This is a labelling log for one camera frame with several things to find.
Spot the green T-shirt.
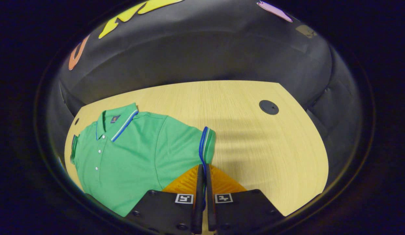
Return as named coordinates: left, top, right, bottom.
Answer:
left=70, top=103, right=217, bottom=217

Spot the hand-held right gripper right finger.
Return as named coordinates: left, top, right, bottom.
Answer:
left=206, top=165, right=284, bottom=234

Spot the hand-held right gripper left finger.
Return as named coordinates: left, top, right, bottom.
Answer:
left=126, top=164, right=204, bottom=235

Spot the black backdrop cloth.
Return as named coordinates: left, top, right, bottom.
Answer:
left=46, top=0, right=366, bottom=183

